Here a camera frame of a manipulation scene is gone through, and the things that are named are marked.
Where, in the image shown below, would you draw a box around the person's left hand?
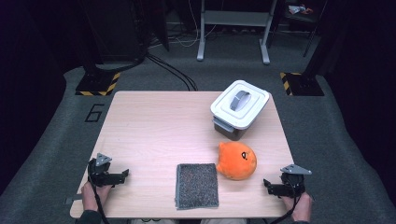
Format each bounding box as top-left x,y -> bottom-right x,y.
81,181 -> 112,213

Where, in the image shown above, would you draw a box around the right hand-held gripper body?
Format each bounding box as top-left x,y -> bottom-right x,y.
279,163 -> 313,199

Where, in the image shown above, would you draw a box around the white lid with grey handle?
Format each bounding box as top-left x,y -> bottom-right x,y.
210,79 -> 271,131

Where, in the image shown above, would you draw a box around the left hand-held gripper black cable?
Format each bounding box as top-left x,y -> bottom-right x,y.
88,161 -> 110,224

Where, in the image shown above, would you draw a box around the black striped stand base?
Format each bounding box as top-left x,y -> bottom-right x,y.
279,72 -> 325,97
75,72 -> 121,97

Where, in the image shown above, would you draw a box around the person's right hand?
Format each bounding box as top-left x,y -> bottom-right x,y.
281,191 -> 313,222

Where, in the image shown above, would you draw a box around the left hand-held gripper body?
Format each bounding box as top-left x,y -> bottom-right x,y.
88,152 -> 117,189

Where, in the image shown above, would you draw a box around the grey fluffy towel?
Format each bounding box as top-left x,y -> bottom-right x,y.
175,162 -> 219,210

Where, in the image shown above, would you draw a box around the right hand-held gripper black cable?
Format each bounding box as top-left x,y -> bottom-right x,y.
270,178 -> 302,224

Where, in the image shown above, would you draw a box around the hand-held gripper black cable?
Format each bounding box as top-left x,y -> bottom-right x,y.
88,161 -> 110,224
270,178 -> 302,224

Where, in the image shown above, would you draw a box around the white floor cables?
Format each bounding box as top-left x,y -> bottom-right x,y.
169,0 -> 219,48

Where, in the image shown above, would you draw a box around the black floor cables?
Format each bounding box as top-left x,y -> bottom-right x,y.
146,54 -> 199,91

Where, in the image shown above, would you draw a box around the black cart with clutter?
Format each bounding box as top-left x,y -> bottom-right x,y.
276,0 -> 328,32

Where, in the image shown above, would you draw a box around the dark cabinet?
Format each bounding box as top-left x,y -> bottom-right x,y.
82,0 -> 148,63

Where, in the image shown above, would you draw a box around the grey tape strip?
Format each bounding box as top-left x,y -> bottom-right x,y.
64,194 -> 83,205

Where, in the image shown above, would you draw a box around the orange plush toy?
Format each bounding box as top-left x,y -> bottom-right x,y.
216,141 -> 258,181

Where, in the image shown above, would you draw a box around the white metal desk frame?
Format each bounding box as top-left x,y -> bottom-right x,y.
196,0 -> 278,65

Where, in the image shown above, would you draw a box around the brown translucent storage box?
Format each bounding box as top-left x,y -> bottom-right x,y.
212,115 -> 250,142

